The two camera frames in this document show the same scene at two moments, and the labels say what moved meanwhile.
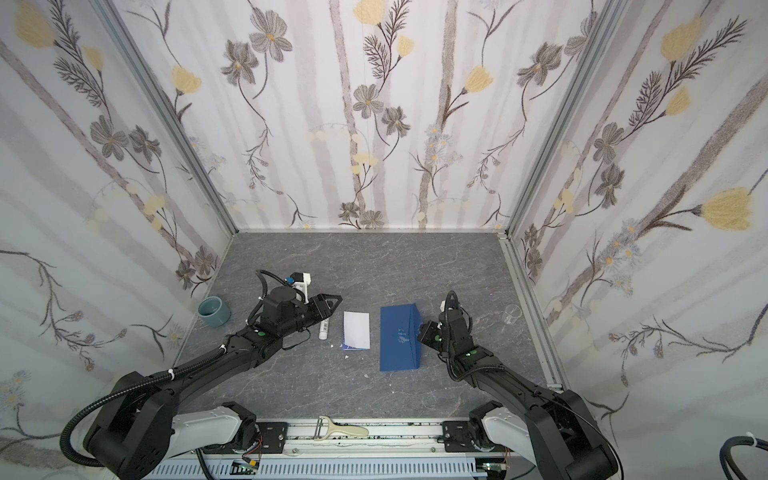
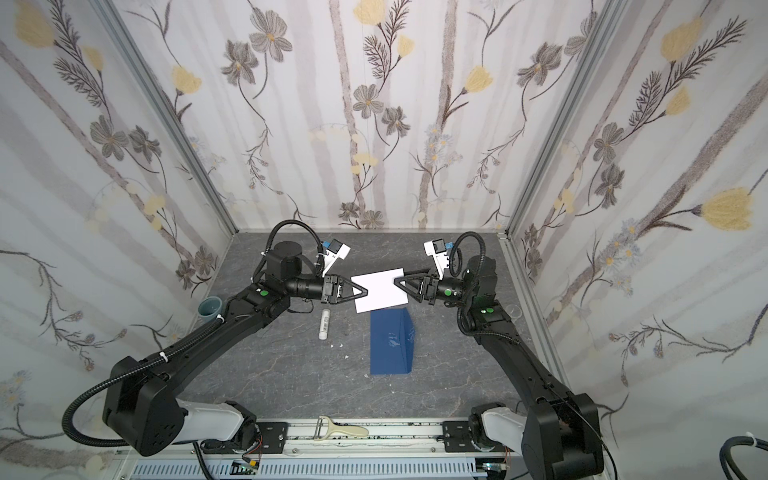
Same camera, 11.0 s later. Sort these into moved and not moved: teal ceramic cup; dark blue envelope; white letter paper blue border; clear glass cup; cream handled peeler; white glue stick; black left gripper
Moved: white letter paper blue border; dark blue envelope; black left gripper
Not moved: clear glass cup; teal ceramic cup; white glue stick; cream handled peeler
